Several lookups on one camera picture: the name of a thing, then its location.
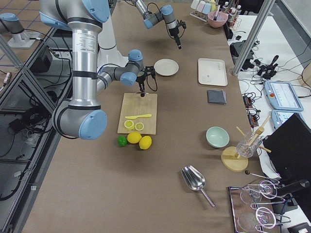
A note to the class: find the black wire glass rack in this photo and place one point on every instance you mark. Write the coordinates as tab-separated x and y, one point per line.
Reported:
252	208

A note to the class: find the pink bowl with ice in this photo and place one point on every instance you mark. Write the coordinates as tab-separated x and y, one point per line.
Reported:
220	20

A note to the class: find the steel ice scoop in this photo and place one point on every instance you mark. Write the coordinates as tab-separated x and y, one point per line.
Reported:
196	181

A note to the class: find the copper wire bottle rack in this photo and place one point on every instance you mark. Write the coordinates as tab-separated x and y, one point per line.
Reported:
232	10

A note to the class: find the wooden cup stand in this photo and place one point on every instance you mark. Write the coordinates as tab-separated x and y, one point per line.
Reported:
230	157

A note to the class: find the yellow lemon near lime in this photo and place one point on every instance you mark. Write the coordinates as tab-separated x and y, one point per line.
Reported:
134	137

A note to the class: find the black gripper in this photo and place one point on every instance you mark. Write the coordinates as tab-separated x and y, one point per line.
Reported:
140	79
174	33

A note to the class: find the upper teach pendant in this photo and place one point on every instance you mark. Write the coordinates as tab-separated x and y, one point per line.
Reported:
282	96

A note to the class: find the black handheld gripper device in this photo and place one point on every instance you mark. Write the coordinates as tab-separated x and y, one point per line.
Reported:
267	71

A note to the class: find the beige round plate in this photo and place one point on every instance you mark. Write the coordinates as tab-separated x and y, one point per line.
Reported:
166	67

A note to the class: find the cream rabbit tray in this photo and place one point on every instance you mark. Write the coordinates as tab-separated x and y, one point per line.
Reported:
212	72

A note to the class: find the green lime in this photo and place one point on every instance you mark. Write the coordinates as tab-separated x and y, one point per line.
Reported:
122	141

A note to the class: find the grey folded cloth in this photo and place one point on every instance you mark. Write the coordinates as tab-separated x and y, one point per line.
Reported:
216	97

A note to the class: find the black monitor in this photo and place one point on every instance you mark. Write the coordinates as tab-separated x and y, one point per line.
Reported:
290	146

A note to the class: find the wooden cutting board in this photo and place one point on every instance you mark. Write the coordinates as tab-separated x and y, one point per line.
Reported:
134	105

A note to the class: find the mint green bowl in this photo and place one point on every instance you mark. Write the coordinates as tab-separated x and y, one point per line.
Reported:
217	137

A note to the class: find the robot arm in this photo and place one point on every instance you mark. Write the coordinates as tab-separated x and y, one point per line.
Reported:
150	19
81	116

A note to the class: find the spare robot base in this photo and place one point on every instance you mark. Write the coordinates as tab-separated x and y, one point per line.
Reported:
9	23

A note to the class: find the upper lemon slice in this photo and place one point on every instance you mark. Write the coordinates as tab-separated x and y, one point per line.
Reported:
139	126

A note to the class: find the aluminium frame post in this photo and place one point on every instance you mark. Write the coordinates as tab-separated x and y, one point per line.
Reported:
263	13

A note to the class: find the white cup rack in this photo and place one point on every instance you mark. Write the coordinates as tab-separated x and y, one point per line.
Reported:
201	8

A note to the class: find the clear crystal glass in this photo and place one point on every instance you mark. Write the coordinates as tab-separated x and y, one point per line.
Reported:
249	145

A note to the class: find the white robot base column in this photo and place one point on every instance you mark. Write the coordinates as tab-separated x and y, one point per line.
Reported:
109	61

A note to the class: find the yellow plastic knife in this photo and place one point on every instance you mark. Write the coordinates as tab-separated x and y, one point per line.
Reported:
139	116

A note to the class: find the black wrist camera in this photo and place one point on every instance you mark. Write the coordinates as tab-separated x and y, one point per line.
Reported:
150	71
182	24

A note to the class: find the lower teach pendant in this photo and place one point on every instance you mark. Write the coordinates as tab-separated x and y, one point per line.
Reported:
280	116

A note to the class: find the yellow lemon far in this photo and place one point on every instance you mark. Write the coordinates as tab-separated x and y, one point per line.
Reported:
145	142

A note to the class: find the teach pendant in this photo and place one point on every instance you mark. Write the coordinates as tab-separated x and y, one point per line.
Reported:
282	96
280	116

